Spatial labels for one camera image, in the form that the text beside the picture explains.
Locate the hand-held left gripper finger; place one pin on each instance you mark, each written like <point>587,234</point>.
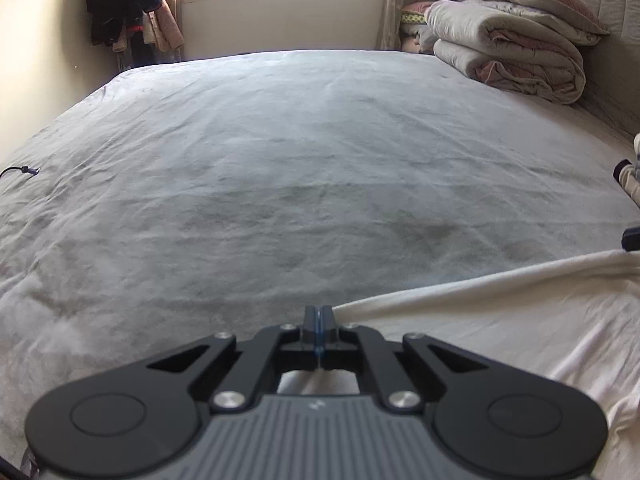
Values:
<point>324,332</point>
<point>312,332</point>

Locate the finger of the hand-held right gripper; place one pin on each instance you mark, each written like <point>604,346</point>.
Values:
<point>633,239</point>

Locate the white garment with ribbed hem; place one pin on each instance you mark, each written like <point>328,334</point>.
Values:
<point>500,310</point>

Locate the stack of folded clothes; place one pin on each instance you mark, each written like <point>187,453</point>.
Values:
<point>631,180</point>

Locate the grey bed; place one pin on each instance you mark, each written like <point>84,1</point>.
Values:
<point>275,160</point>

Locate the grey padded headboard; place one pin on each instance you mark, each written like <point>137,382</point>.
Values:
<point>615,25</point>

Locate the folded grey pink quilt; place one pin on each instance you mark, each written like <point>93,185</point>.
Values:
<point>500,45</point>

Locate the pink patterned pillow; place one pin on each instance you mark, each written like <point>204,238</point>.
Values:
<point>414,15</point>

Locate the pink hanging garment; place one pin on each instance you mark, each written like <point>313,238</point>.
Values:
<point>162,25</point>

